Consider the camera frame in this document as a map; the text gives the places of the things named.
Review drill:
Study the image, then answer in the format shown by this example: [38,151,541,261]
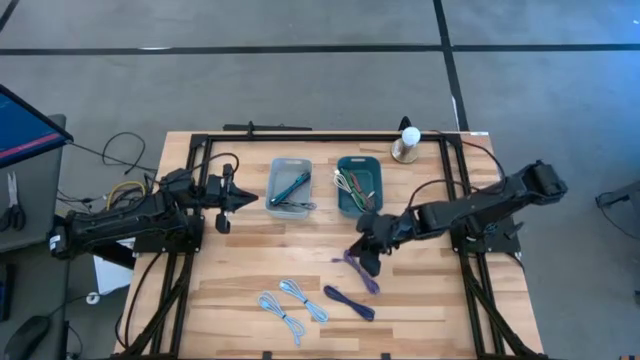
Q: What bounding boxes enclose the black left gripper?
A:
[202,163,260,215]

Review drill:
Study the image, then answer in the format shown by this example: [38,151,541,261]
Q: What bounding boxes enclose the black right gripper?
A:
[347,211,418,258]

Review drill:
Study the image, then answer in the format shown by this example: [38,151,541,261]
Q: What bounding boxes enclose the lilac USB cable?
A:
[331,249,382,296]

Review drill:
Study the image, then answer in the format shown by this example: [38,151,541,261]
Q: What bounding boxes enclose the pink braided cable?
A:
[357,179,377,210]

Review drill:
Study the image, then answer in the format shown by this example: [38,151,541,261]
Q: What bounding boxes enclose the teal braided cable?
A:
[269,170,313,208]

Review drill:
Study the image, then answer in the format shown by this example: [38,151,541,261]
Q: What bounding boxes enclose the green USB cable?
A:
[339,167,369,212]

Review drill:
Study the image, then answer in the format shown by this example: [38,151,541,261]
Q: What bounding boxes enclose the dark purple braided cable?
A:
[322,284,377,323]

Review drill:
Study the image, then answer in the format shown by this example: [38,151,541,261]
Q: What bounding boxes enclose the black white braided cable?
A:
[286,198,319,212]

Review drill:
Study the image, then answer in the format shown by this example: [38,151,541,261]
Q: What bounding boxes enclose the orange USB cable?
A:
[351,172,374,201]

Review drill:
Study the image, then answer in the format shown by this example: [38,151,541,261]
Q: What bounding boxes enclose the white USB cable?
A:
[333,169,352,195]

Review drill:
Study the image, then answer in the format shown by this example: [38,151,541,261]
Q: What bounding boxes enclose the light blue USB cable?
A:
[278,278,330,325]
[256,290,307,347]

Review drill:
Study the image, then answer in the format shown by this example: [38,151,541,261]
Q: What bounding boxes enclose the grey plastic bin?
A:
[264,157,315,220]

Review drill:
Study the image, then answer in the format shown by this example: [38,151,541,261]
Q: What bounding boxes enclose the teal plastic bin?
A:
[335,155,385,219]

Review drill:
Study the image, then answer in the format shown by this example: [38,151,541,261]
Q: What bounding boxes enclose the white light bulb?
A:
[401,126,422,148]

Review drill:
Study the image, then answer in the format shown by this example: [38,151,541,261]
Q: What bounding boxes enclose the white paper sheet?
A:
[92,238,137,296]

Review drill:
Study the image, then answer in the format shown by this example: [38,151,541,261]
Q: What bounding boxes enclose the grey side table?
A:
[0,113,68,254]

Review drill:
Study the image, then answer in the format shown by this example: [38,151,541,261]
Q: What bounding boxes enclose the blue laptop screen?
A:
[0,83,75,170]

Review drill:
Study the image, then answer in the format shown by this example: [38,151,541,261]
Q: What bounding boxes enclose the black scissors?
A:
[0,171,27,233]

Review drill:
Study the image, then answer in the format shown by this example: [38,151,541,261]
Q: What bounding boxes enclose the black computer mouse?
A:
[3,314,52,360]

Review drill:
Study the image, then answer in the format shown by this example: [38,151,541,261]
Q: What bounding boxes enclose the black left wrist camera cable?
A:
[191,151,241,177]

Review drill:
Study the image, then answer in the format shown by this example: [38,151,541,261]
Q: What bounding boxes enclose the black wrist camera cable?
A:
[406,178,459,214]
[191,151,241,177]

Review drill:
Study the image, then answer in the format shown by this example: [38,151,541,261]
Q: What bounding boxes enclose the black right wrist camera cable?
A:
[406,178,459,214]

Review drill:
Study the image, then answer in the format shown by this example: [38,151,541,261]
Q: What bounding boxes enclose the black table frame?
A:
[113,121,549,360]

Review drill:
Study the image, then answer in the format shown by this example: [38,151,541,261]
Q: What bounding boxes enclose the yellow cable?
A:
[105,180,147,211]

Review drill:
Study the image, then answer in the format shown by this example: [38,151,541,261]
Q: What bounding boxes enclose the black floor cable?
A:
[67,131,159,176]

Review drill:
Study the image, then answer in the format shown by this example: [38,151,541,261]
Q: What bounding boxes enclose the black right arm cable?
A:
[459,140,507,194]

